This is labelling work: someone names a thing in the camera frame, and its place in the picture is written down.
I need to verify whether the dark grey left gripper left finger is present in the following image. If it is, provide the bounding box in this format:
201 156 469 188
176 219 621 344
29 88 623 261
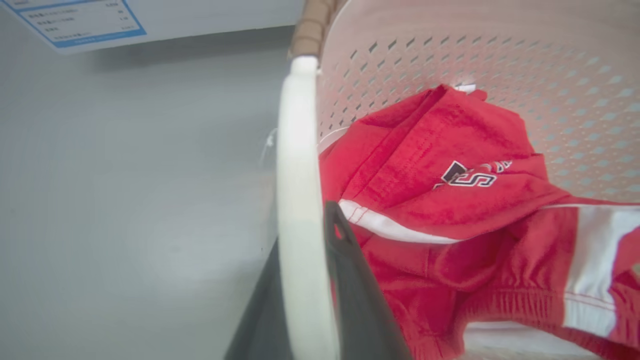
224 239 282 360

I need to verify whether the white front-load washing machine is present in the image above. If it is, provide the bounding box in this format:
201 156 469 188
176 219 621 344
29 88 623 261
0 0 307 55

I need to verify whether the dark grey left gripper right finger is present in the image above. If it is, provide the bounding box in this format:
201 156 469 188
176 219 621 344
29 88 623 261
323 201 414 360

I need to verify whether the white perforated plastic laundry basket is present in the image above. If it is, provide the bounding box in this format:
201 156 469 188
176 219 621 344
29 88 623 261
287 0 640 360

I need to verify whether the white basket carrying handle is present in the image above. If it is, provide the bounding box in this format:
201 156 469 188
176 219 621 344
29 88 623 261
276 55 342 360

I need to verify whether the red and white sports garment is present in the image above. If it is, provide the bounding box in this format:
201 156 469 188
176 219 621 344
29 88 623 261
318 84 640 360

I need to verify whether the blue-bordered white label sticker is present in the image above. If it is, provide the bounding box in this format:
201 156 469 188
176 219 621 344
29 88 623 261
0 0 148 50

